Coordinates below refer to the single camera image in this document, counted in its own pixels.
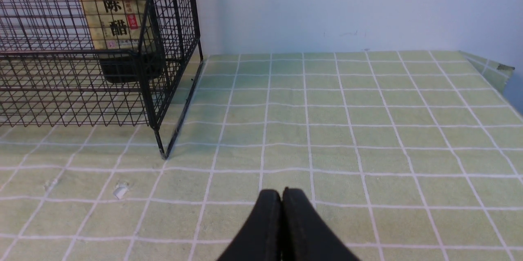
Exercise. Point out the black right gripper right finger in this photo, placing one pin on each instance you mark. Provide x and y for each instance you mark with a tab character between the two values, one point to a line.
305	236

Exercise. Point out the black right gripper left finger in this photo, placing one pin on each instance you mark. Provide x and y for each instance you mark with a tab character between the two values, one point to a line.
258	238

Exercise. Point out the dark vinegar bottle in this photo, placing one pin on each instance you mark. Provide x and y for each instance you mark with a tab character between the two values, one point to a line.
126	34

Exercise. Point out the green checkered tablecloth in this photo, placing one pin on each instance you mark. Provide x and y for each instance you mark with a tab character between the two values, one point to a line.
411	155

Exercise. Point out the black wire mesh shelf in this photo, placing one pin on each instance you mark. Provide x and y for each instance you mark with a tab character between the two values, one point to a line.
51	74

